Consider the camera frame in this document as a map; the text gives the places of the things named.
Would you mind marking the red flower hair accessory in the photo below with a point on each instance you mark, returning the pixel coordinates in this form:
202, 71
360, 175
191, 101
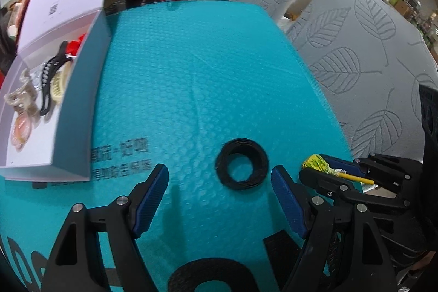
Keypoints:
76, 44

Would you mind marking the large grey leaf cushion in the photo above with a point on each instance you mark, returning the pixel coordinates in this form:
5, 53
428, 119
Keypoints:
369, 66

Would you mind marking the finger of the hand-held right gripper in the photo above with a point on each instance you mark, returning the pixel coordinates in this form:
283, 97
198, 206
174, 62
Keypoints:
386, 169
359, 194

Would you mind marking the teal bubble mailer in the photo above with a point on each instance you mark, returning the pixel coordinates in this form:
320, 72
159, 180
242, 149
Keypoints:
205, 73

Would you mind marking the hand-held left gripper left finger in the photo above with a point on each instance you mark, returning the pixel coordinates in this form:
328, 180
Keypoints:
150, 199

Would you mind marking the cream hair clip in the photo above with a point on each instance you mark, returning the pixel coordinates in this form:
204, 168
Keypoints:
61, 86

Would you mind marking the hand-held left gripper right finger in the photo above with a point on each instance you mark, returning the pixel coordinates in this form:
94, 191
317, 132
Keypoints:
289, 206

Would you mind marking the pearly wavy hair clip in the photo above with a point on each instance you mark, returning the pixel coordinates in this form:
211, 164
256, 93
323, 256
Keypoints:
20, 97

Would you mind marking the yellow lollipop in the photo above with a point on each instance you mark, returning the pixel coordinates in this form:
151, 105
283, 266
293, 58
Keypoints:
316, 164

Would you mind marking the pink hair clip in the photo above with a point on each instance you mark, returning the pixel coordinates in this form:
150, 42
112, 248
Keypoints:
22, 131

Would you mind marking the black claw hair clip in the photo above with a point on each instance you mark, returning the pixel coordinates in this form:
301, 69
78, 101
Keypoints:
51, 76

